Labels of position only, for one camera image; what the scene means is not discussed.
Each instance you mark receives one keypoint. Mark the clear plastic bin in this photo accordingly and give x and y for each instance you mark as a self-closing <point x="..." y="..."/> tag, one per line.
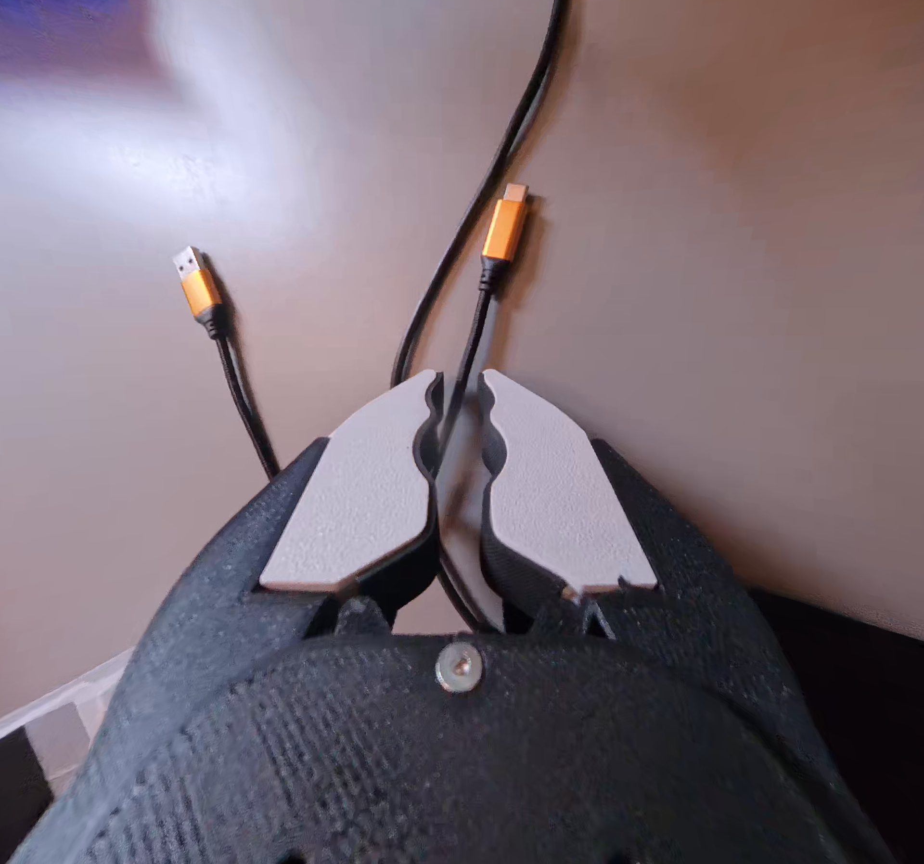
<point x="72" y="705"/>

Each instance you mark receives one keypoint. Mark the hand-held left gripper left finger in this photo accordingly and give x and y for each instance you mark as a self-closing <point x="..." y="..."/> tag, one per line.
<point x="354" y="503"/>

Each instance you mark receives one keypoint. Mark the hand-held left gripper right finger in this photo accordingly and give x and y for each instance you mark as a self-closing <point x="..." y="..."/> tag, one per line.
<point x="563" y="503"/>

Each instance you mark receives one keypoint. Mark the black divider panel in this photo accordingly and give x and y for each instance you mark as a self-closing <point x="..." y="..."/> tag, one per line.
<point x="21" y="777"/>

